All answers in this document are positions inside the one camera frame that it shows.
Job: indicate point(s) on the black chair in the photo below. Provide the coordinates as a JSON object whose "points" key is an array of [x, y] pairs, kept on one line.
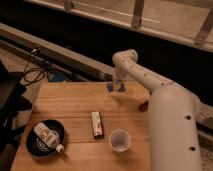
{"points": [[11, 103]]}

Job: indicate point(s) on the blue box on floor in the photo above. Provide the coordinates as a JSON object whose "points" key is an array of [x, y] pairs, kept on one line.
{"points": [[57, 78]]}

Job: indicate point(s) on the small red object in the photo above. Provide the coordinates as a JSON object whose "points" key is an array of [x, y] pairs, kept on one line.
{"points": [[144, 106]]}

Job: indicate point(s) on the white plastic bottle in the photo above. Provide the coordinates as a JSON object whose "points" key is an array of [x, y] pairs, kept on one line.
{"points": [[48, 137]]}

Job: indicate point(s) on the black and white rectangular box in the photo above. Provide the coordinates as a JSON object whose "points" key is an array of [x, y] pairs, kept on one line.
{"points": [[97, 126]]}

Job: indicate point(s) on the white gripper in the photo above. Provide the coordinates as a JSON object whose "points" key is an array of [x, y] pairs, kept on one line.
{"points": [[117, 78]]}

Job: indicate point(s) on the black round plate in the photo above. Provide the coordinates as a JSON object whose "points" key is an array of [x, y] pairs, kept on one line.
{"points": [[36, 147]]}

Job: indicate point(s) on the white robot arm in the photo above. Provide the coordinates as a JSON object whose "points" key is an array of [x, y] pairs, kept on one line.
{"points": [[172, 110]]}

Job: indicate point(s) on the clear plastic cup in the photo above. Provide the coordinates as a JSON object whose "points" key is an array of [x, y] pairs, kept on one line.
{"points": [[120, 141]]}

